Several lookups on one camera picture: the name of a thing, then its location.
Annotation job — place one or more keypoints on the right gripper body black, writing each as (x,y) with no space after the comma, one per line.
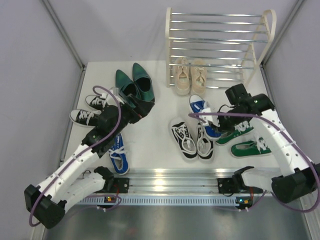
(227,123)

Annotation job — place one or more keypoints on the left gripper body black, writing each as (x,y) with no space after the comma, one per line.
(131,116)

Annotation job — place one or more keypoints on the blue sneaker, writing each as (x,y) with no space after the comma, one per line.
(117,155)
(197,104)

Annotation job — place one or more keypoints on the black white sneaker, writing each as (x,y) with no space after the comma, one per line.
(182,137)
(205,146)

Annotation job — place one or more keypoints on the beige lace sneaker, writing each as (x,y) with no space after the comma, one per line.
(180,72)
(198,76)

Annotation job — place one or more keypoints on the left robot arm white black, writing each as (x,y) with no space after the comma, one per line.
(51,199)

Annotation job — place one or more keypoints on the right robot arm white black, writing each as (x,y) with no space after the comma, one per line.
(297,175)

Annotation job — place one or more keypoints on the dark green leather shoe left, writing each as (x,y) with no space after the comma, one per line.
(125,85)

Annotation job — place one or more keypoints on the dark green leather shoe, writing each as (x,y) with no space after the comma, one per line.
(125,85)
(143,82)

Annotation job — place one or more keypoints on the dark green leather shoe right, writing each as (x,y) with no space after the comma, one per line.
(143,82)

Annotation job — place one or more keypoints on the cream metal shoe shelf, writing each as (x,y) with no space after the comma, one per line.
(230,47)

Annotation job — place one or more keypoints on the green sneaker upper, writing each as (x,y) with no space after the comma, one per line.
(239,130)

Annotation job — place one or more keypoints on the green sneaker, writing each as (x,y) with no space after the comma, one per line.
(239,130)
(250,148)

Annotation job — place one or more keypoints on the green sneaker lower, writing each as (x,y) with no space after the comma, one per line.
(250,148)

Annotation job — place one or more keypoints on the black low sneaker upper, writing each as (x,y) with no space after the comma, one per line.
(96,102)

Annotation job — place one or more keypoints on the black low sneaker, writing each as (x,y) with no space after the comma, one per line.
(84,118)
(96,102)

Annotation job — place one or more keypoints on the black low sneaker lower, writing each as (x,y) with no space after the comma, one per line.
(84,118)

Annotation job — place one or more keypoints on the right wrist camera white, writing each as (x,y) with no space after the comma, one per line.
(208,120)

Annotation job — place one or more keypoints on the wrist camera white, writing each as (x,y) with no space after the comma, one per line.
(208,120)
(112,94)

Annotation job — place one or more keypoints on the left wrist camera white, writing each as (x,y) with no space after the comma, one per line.
(112,94)

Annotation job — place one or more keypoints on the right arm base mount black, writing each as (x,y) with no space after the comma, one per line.
(229,186)

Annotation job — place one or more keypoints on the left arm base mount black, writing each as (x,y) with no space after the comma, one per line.
(116,185)

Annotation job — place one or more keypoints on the aluminium rail base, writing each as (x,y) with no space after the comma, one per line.
(158,181)

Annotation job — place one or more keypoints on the perforated cable duct grey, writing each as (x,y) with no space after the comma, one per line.
(179,200)

